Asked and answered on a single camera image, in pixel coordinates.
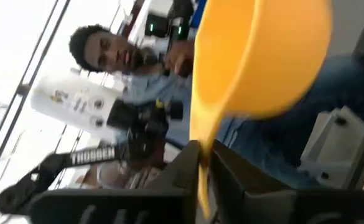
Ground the yellow measuring cup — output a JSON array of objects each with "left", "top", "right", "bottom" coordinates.
[{"left": 189, "top": 0, "right": 334, "bottom": 218}]

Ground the grey metal bracket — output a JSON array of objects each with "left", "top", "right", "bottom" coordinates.
[{"left": 298, "top": 105, "right": 364, "bottom": 189}]

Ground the white device with round ports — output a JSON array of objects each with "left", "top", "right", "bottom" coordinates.
[{"left": 30, "top": 73, "right": 125, "bottom": 142}]

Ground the person's hand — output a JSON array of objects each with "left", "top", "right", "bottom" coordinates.
[{"left": 164, "top": 39, "right": 195, "bottom": 78}]

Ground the black machine with green lights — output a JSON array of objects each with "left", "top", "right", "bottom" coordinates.
[{"left": 144, "top": 0, "right": 198, "bottom": 41}]

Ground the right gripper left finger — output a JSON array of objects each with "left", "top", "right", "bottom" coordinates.
[{"left": 29, "top": 140, "right": 201, "bottom": 224}]

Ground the person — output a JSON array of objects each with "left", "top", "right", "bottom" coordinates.
[{"left": 68, "top": 24, "right": 364, "bottom": 190}]

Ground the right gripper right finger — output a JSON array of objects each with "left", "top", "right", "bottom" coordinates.
[{"left": 211, "top": 139, "right": 364, "bottom": 224}]

